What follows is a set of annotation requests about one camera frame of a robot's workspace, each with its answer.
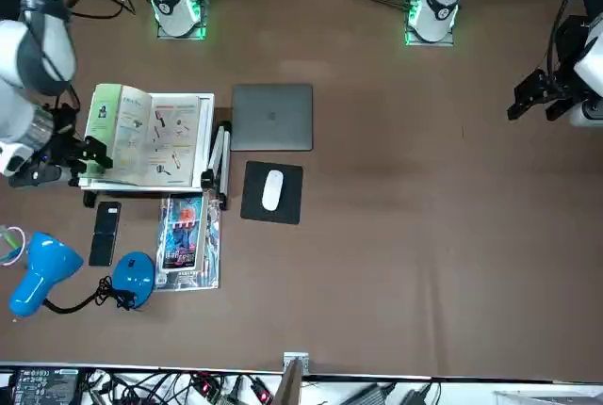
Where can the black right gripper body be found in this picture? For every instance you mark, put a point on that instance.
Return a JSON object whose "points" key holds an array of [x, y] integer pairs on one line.
{"points": [[63, 146]]}

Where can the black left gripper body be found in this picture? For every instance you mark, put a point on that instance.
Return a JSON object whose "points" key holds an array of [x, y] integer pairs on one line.
{"points": [[565, 89]]}

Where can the blue desk lamp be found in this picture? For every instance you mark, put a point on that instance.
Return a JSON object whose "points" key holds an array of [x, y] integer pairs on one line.
{"points": [[44, 268]]}

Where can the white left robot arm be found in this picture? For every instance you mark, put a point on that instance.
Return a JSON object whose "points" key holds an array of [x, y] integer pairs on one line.
{"points": [[440, 0]]}

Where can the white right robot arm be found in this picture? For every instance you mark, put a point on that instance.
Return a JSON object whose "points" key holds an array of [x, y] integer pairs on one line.
{"points": [[19, 56]]}

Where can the white folding book stand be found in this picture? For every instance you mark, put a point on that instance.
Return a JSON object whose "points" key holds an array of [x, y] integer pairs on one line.
{"points": [[205, 141]]}

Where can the black foldable smartphone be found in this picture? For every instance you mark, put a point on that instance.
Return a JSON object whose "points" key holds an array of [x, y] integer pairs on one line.
{"points": [[104, 235]]}

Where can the green marker pen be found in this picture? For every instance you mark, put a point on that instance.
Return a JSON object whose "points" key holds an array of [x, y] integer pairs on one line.
{"points": [[6, 237]]}

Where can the glossy blue comic magazine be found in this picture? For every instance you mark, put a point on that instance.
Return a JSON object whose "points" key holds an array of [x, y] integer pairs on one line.
{"points": [[186, 240]]}

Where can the black mouse pad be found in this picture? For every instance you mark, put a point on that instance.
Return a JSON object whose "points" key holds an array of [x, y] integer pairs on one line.
{"points": [[254, 198]]}

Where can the grey closed laptop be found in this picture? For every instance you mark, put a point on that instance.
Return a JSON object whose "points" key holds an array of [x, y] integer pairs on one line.
{"points": [[271, 118]]}

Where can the white computer mouse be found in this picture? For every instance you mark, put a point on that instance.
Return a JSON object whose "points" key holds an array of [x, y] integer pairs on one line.
{"points": [[272, 190]]}

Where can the black labelled power adapter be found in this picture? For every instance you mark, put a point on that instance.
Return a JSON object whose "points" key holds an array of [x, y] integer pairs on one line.
{"points": [[42, 386]]}

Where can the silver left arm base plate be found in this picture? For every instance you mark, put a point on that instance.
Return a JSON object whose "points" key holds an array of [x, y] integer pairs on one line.
{"points": [[414, 40]]}

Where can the aluminium frame post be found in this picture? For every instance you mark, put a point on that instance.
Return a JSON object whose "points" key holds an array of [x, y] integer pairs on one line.
{"points": [[292, 377]]}

